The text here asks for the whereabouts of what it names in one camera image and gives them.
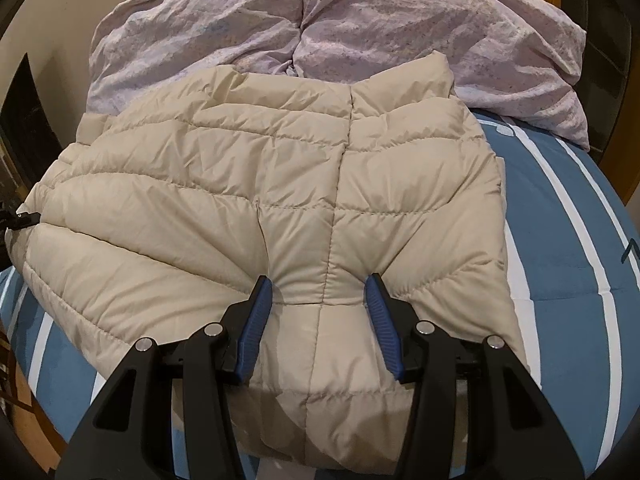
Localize beige quilted down jacket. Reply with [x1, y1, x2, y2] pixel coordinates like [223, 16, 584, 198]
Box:
[6, 52, 524, 474]

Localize blue white striped bedsheet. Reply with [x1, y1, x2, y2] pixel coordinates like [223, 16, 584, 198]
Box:
[1, 110, 639, 478]

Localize lilac floral duvet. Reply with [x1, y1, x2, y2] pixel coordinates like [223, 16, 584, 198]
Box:
[87, 0, 589, 148]

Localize wooden framed cabinet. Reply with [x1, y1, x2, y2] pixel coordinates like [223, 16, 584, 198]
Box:
[546, 0, 639, 204]

